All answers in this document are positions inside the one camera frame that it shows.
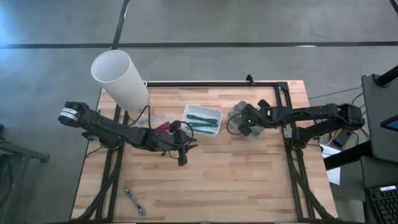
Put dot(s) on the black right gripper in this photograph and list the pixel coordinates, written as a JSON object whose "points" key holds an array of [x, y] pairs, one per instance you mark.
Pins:
{"points": [[253, 115]]}

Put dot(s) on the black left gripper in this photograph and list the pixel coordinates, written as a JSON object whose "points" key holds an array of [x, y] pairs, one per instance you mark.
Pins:
{"points": [[161, 141]]}

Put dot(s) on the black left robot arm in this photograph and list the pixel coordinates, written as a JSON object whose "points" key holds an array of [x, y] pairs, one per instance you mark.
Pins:
{"points": [[102, 126]]}

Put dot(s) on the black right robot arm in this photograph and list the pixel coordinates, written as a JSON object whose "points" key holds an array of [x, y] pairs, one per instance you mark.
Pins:
{"points": [[311, 113]]}

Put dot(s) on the pale grey plastic bin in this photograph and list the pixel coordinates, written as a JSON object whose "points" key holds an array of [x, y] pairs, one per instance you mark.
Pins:
{"points": [[233, 113]]}

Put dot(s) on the black clamp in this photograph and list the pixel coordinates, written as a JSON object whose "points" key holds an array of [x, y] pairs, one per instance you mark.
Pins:
{"points": [[250, 80]]}

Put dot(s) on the white plastic bin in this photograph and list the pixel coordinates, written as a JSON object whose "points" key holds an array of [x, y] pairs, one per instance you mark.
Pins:
{"points": [[199, 110]]}

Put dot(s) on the clear plastic bin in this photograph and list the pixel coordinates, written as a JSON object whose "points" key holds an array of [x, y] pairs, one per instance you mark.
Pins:
{"points": [[155, 119]]}

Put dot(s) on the black power adapter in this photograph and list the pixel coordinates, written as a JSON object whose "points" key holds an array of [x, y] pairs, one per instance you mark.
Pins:
{"points": [[342, 138]]}

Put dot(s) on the white tall cylinder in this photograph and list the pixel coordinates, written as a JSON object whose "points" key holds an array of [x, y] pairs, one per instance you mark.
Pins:
{"points": [[121, 81]]}

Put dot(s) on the black desk beam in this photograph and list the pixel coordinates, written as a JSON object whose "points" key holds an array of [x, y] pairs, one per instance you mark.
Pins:
{"points": [[345, 157]]}

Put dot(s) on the white paper sheet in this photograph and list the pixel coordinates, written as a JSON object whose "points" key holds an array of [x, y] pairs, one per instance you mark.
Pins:
{"points": [[334, 177]]}

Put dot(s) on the grey flat panel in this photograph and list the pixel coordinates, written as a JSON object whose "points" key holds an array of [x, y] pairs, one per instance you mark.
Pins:
{"points": [[379, 102]]}

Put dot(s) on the blue screen tablet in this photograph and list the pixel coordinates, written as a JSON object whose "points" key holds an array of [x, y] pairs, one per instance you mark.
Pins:
{"points": [[391, 124]]}

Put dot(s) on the black stand pole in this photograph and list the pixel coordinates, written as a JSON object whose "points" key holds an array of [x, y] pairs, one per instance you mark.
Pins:
{"points": [[387, 77]]}

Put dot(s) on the black laptop keyboard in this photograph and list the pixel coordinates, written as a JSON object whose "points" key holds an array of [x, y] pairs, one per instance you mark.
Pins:
{"points": [[384, 205]]}

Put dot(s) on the black metal stand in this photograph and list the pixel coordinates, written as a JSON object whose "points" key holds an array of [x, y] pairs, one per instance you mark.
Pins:
{"points": [[18, 151]]}

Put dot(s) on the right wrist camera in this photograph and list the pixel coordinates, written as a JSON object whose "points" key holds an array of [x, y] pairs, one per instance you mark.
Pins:
{"points": [[247, 129]]}

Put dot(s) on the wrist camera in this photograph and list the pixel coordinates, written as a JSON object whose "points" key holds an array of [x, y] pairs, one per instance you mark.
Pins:
{"points": [[183, 160], [247, 129]]}

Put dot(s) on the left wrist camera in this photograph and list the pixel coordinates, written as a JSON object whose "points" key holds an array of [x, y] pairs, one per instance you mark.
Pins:
{"points": [[183, 160]]}

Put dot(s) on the silver metal bracket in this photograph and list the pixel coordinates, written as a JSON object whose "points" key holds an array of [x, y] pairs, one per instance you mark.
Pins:
{"points": [[287, 131]]}

